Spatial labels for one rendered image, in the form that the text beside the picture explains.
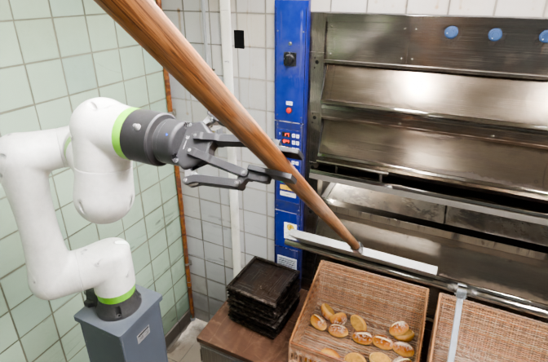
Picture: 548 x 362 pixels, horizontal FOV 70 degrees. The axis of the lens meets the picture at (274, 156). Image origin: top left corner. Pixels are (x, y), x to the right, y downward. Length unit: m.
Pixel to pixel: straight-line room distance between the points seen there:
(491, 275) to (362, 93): 1.01
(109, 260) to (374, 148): 1.18
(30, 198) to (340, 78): 1.27
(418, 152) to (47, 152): 1.41
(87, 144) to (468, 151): 1.49
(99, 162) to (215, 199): 1.67
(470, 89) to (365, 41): 0.46
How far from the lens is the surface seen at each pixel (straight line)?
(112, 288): 1.40
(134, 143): 0.67
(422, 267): 1.52
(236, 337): 2.19
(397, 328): 2.16
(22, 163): 1.18
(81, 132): 0.74
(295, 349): 1.98
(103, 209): 0.77
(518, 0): 1.71
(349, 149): 1.87
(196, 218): 2.54
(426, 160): 1.83
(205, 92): 0.37
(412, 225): 1.99
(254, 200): 2.23
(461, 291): 1.68
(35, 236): 1.29
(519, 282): 2.11
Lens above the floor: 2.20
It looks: 23 degrees down
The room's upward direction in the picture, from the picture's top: straight up
